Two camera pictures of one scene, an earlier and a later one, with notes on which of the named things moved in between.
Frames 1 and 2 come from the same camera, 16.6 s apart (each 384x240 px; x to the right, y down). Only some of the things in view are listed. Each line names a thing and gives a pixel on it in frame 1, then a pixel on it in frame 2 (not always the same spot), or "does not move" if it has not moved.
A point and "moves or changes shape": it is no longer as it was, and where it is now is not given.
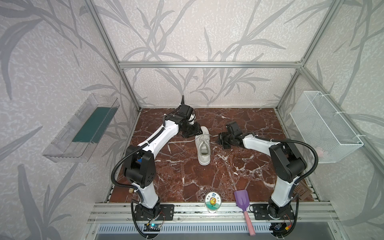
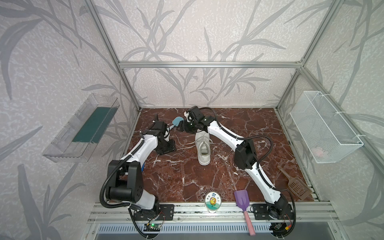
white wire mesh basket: (324, 127) does not move
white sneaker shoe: (203, 146) does not move
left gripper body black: (192, 129) to (165, 145)
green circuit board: (152, 227) does not move
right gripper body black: (223, 139) to (188, 122)
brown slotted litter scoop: (302, 189) does not move
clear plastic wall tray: (79, 138) does not move
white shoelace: (204, 139) moves or changes shape
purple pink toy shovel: (242, 198) does not move
